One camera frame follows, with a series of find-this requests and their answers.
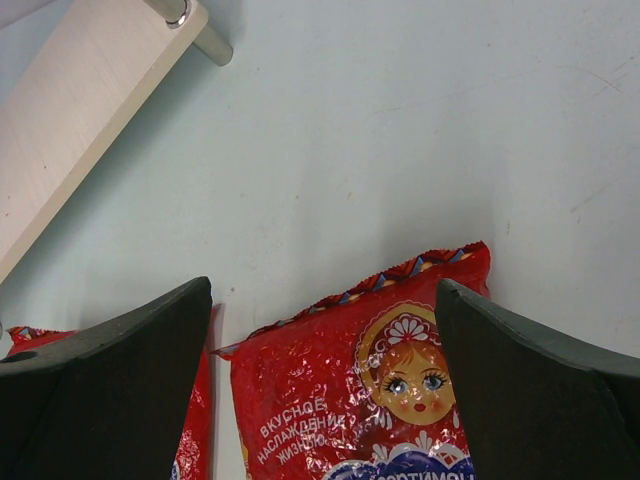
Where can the light wooden two-tier shelf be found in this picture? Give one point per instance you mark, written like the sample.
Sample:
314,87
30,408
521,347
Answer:
94,72

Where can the red matryoshka candy bag right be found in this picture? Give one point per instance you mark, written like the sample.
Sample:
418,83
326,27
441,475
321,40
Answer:
357,386

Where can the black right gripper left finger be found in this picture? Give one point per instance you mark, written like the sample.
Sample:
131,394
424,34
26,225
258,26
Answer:
115,395

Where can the red matryoshka candy bag left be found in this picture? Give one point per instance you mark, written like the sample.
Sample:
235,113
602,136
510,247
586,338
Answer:
197,410

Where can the red matryoshka candy bag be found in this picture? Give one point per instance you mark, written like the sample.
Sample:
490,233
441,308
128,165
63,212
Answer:
357,386
197,410

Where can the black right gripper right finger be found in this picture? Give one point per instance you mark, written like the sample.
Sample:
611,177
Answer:
537,403

